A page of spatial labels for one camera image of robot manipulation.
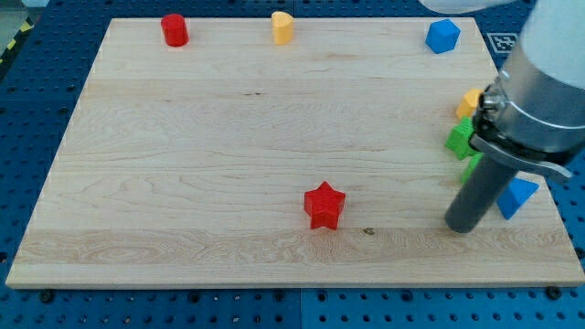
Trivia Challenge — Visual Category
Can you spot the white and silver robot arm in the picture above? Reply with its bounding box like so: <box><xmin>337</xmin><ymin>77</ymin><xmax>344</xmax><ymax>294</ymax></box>
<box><xmin>470</xmin><ymin>0</ymin><xmax>584</xmax><ymax>183</ymax></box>

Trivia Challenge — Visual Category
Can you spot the light wooden board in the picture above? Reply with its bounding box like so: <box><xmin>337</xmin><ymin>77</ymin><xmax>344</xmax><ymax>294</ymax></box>
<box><xmin>6</xmin><ymin>17</ymin><xmax>584</xmax><ymax>289</ymax></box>

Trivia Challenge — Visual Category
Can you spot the red star block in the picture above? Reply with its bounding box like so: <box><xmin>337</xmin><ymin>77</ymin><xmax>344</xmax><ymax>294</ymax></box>
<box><xmin>303</xmin><ymin>181</ymin><xmax>346</xmax><ymax>230</ymax></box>

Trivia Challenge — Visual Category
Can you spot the yellow heart block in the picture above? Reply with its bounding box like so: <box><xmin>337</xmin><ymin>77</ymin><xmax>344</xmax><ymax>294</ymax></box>
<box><xmin>271</xmin><ymin>11</ymin><xmax>294</xmax><ymax>46</ymax></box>

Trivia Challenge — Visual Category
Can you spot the green star block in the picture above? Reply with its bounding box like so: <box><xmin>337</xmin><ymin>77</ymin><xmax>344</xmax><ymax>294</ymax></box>
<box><xmin>445</xmin><ymin>117</ymin><xmax>479</xmax><ymax>160</ymax></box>

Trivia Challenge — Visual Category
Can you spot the green block behind rod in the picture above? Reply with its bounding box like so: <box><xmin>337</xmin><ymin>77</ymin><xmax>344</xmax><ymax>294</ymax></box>
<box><xmin>460</xmin><ymin>153</ymin><xmax>484</xmax><ymax>185</ymax></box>

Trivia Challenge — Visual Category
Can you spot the red cylinder block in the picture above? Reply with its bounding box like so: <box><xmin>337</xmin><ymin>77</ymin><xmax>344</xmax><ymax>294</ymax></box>
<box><xmin>160</xmin><ymin>14</ymin><xmax>189</xmax><ymax>48</ymax></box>

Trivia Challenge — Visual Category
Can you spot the yellow block at right edge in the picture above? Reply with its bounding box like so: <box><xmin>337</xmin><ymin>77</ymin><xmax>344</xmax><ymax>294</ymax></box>
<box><xmin>455</xmin><ymin>88</ymin><xmax>483</xmax><ymax>120</ymax></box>

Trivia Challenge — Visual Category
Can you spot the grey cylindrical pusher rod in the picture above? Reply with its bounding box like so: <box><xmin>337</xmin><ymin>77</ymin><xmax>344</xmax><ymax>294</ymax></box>
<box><xmin>444</xmin><ymin>155</ymin><xmax>517</xmax><ymax>233</ymax></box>

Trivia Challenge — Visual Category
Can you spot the blue hexagon block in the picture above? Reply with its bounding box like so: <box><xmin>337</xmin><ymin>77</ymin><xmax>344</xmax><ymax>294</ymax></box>
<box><xmin>425</xmin><ymin>19</ymin><xmax>461</xmax><ymax>54</ymax></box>

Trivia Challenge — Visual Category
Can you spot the blue triangle block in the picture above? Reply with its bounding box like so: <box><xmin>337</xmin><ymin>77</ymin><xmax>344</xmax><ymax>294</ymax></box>
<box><xmin>496</xmin><ymin>178</ymin><xmax>539</xmax><ymax>220</ymax></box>

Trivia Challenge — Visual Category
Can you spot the black and white fiducial tag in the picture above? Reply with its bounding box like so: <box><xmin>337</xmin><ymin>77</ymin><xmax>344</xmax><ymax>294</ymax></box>
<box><xmin>487</xmin><ymin>33</ymin><xmax>518</xmax><ymax>54</ymax></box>

